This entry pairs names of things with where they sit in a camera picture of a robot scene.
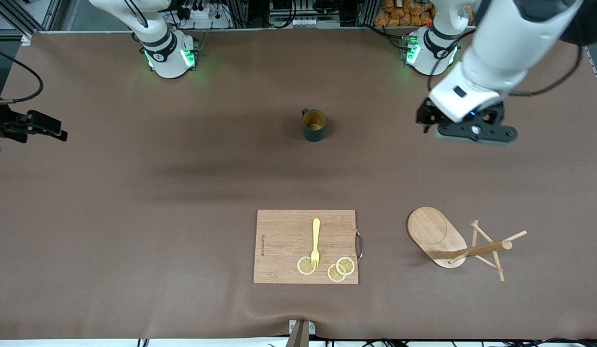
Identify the orange snack bag pile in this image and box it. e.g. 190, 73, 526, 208
374, 0, 434, 27

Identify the brown table mat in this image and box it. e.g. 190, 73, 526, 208
0, 27, 597, 340

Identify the wooden mug tree rack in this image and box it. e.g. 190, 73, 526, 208
407, 207, 528, 282

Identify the yellow plastic fork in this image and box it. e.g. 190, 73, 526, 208
311, 218, 321, 269

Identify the teal ribbed ceramic mug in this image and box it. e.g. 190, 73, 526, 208
302, 108, 327, 142

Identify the bamboo cutting board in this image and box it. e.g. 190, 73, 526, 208
254, 210, 364, 285

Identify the white power strip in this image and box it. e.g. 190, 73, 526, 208
180, 6, 231, 29
288, 16, 330, 28

